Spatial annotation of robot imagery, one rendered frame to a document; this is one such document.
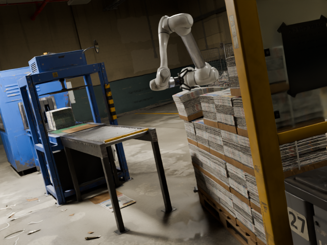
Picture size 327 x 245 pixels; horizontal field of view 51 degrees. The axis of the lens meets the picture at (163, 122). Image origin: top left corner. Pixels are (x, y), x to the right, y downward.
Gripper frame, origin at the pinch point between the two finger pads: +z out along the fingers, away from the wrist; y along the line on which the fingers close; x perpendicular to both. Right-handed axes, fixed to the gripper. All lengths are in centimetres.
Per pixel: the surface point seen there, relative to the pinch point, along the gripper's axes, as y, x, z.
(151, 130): 40, -12, -45
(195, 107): 23.7, 13.6, -8.0
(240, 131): 31, 111, -14
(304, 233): 58, 185, -28
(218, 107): 19, 81, -14
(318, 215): 47, 194, -28
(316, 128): 24, 168, -7
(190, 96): 13.9, 14.0, -11.9
